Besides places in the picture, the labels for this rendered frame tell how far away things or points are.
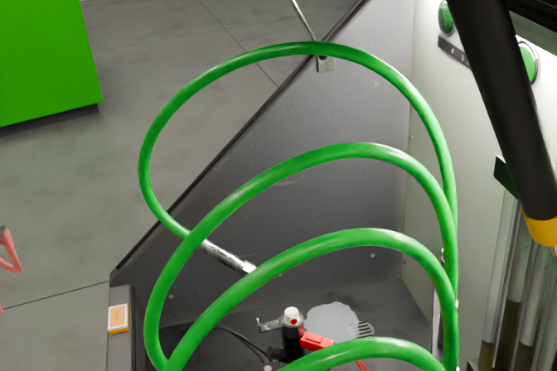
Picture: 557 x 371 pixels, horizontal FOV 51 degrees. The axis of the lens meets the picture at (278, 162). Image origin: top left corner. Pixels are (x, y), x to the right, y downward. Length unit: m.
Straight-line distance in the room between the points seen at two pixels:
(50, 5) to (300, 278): 2.97
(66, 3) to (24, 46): 0.36
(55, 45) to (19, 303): 1.78
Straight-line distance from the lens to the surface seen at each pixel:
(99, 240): 2.85
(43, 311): 2.57
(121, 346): 0.96
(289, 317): 0.72
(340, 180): 1.01
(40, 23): 3.85
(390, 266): 1.17
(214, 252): 0.78
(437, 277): 0.51
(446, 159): 0.67
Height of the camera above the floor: 1.63
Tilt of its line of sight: 31 degrees down
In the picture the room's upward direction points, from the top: 5 degrees counter-clockwise
